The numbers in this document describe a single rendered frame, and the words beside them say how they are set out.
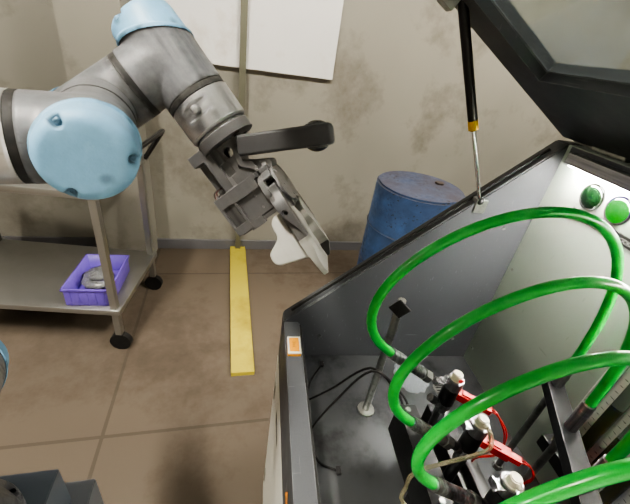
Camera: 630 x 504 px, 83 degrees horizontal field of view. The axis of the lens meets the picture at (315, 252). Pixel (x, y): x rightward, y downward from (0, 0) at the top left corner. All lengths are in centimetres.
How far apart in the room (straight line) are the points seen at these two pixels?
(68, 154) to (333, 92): 243
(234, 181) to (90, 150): 18
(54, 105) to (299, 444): 60
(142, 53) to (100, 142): 17
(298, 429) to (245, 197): 45
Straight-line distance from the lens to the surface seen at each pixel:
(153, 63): 46
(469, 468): 73
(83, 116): 32
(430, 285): 93
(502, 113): 333
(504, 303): 44
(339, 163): 282
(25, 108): 36
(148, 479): 178
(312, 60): 261
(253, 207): 44
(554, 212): 52
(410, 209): 216
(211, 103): 44
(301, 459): 70
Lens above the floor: 156
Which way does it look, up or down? 31 degrees down
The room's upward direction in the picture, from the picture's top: 9 degrees clockwise
